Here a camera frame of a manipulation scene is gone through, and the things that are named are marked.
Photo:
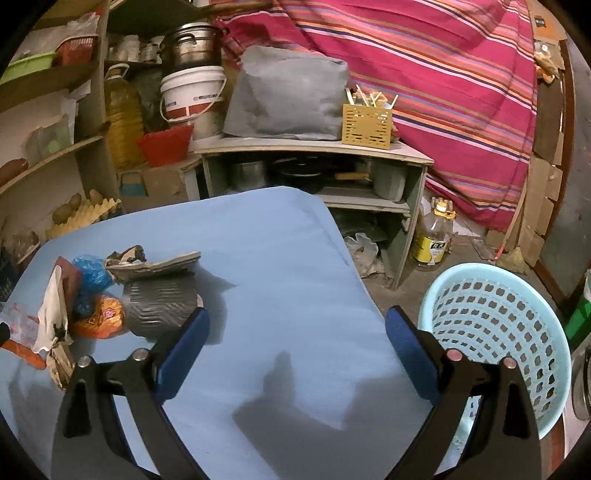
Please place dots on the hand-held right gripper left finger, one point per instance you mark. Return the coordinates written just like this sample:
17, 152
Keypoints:
184, 350

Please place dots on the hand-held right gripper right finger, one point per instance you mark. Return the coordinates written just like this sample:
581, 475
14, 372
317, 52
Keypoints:
411, 350

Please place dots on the grey textured rubber sheet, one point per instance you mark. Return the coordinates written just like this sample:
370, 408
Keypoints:
157, 300

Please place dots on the light blue plastic basket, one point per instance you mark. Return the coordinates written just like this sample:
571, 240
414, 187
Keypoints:
485, 314

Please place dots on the torn cardboard piece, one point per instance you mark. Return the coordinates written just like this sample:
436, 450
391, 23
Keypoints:
161, 270

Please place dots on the orange snack wrapper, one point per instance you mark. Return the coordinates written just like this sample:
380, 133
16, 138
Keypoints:
99, 318

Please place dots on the blue plastic bag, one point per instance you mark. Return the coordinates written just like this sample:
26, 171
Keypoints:
92, 277

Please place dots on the brown paper scrap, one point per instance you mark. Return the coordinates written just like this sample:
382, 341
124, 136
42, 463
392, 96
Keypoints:
60, 364

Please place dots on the white tissue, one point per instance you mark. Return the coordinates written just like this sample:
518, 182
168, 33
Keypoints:
51, 314

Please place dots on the oil bottle with yellow label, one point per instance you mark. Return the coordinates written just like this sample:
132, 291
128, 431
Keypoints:
429, 249

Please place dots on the clear plastic bag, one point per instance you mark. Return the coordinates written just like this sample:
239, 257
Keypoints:
362, 251

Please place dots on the grey wooden cabinet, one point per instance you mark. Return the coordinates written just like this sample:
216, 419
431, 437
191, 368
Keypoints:
406, 221

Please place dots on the blue table cloth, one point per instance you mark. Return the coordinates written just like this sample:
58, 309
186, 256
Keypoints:
277, 258

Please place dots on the straw broom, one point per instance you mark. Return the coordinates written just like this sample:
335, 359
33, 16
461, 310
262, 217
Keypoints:
512, 261

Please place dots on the yellow egg tray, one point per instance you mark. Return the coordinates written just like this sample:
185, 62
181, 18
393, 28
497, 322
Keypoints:
85, 217

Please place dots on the cardboard box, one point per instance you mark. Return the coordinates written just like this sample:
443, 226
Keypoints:
161, 184

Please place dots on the grey plastic container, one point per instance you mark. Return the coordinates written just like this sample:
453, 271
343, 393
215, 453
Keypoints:
390, 182

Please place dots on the green plastic crate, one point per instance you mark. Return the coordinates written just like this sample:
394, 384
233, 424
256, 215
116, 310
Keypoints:
579, 318

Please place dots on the potato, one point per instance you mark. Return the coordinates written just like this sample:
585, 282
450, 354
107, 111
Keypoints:
95, 197
67, 207

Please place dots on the steel pot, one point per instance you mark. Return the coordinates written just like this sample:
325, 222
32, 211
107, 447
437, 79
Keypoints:
247, 175

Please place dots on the red plastic basket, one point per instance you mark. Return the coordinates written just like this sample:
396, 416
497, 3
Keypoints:
164, 145

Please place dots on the black frying pan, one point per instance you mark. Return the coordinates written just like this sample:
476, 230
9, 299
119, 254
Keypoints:
295, 173

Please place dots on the wooden shelf unit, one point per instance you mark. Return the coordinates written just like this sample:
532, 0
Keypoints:
92, 152

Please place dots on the yellow utensil holder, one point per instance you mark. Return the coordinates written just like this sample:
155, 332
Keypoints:
364, 127

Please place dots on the large yellow oil jug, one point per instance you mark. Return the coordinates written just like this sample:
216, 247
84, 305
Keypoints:
122, 120

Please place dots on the brown loaf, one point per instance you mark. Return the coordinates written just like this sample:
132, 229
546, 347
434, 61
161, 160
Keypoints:
11, 170

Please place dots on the clear container with greens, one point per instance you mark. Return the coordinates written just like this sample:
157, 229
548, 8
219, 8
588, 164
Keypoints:
46, 138

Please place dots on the bundle of chopsticks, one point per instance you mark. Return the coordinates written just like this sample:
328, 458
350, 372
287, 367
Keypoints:
369, 99

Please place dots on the red striped blanket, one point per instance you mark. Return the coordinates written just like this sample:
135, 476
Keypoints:
438, 92

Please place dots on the white plastic bucket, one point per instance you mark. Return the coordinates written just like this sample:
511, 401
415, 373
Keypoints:
194, 87

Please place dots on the grey fabric bag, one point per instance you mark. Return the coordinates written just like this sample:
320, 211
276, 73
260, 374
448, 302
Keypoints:
286, 92

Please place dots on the metal cooking pot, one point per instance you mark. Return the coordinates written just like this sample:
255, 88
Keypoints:
189, 48

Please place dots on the row of glass jars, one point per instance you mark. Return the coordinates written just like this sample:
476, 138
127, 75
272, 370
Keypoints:
129, 48

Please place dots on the small red mesh basket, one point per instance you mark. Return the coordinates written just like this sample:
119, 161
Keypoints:
76, 48

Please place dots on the green plastic bowl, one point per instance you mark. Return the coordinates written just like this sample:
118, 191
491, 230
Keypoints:
27, 64

